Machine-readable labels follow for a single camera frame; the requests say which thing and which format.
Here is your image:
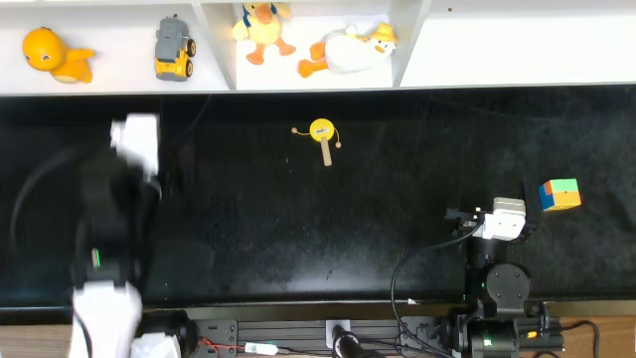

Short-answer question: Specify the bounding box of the many-coloured puzzle cube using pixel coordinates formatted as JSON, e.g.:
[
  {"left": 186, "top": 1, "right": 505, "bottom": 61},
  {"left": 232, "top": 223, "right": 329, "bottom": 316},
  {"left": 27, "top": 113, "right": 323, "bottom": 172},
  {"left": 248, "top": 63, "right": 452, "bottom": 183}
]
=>
[{"left": 538, "top": 177, "right": 583, "bottom": 214}]

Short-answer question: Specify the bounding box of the yellow rattle drum toy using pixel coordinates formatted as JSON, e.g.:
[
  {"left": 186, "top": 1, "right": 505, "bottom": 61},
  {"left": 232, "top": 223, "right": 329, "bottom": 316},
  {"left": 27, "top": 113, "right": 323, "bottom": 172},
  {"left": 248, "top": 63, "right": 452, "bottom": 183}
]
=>
[{"left": 290, "top": 117, "right": 344, "bottom": 168}]

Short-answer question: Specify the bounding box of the yellow rubber duck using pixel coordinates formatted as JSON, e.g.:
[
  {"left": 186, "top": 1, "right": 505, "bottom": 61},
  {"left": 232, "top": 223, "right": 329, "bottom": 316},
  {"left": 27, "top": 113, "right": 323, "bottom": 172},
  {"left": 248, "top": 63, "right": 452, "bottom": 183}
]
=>
[{"left": 21, "top": 26, "right": 96, "bottom": 85}]

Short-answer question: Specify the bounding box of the mounting rail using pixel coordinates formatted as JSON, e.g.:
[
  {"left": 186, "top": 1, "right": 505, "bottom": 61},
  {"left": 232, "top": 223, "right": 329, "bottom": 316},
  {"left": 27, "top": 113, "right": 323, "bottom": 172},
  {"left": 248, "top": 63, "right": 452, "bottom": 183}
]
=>
[{"left": 138, "top": 306, "right": 601, "bottom": 358}]

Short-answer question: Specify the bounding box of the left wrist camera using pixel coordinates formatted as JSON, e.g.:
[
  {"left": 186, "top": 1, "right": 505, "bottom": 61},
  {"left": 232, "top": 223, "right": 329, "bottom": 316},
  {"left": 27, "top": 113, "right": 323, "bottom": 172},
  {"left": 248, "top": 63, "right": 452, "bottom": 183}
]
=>
[{"left": 109, "top": 112, "right": 162, "bottom": 179}]

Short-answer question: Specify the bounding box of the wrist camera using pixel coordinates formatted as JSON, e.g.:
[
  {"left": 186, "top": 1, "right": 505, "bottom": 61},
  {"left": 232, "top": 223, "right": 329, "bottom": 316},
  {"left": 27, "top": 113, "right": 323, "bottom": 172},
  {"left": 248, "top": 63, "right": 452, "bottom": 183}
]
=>
[
  {"left": 478, "top": 196, "right": 528, "bottom": 243},
  {"left": 109, "top": 112, "right": 162, "bottom": 179}
]

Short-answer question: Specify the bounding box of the white shelf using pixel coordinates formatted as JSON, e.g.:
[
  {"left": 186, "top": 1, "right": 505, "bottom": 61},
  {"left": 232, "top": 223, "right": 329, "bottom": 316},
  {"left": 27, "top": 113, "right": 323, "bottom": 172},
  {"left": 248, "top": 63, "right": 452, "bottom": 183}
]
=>
[{"left": 0, "top": 0, "right": 636, "bottom": 96}]

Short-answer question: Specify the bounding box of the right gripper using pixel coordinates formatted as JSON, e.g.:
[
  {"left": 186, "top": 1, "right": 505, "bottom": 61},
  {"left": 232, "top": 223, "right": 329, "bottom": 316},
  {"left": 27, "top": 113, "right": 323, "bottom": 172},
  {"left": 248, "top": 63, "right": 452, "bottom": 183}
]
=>
[{"left": 464, "top": 178, "right": 543, "bottom": 250}]

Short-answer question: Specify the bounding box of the grey and yellow toy truck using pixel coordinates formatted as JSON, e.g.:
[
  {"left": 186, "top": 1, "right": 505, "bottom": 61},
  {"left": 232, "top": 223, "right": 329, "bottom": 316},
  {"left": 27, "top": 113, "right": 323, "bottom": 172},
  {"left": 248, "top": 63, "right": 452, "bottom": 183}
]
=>
[{"left": 153, "top": 15, "right": 198, "bottom": 83}]

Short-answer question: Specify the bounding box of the white plush duck yellow hat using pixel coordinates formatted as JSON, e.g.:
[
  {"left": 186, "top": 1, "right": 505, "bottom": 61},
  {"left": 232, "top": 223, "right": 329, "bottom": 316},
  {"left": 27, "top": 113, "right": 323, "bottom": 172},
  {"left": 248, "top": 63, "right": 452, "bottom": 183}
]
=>
[{"left": 297, "top": 21, "right": 399, "bottom": 80}]

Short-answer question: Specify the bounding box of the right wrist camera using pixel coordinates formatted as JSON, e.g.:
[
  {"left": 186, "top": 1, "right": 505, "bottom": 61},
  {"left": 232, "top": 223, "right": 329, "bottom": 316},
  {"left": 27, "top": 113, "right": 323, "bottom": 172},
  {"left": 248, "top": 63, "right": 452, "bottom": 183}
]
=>
[{"left": 478, "top": 196, "right": 528, "bottom": 243}]

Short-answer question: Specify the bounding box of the black cable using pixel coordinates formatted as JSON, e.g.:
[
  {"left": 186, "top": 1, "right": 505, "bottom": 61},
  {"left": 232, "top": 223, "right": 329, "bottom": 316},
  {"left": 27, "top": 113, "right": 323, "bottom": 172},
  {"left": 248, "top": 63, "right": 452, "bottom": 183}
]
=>
[
  {"left": 8, "top": 147, "right": 80, "bottom": 265},
  {"left": 389, "top": 207, "right": 486, "bottom": 358}
]

